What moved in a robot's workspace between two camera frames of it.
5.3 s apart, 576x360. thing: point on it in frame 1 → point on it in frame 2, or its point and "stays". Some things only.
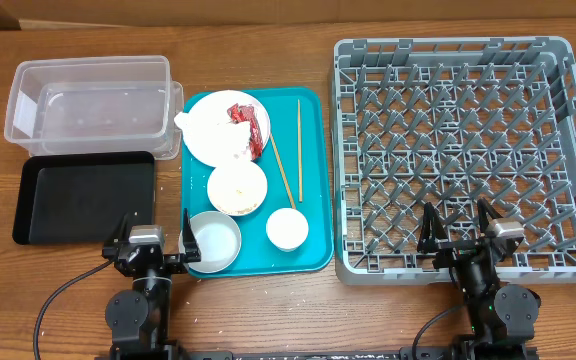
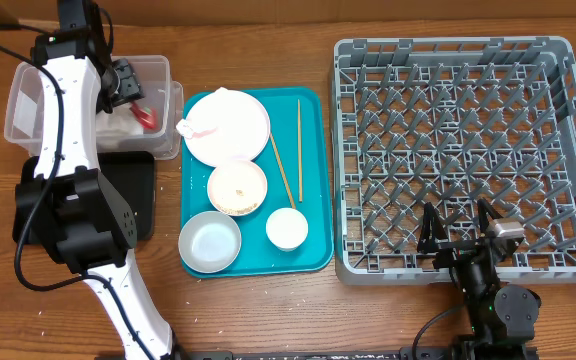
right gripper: (433, 237) stays
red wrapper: (246, 113) → (146, 116)
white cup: (287, 229) stays
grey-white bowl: (218, 239) stays
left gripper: (178, 263) → (131, 87)
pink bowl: (237, 187) stays
